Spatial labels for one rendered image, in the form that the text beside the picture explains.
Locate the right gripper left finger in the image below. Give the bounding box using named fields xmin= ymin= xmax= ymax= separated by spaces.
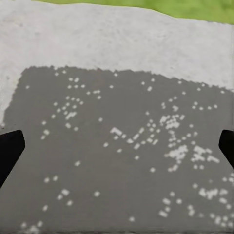
xmin=0 ymin=130 xmax=26 ymax=188

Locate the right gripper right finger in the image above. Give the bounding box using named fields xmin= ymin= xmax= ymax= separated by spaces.
xmin=218 ymin=129 xmax=234 ymax=169

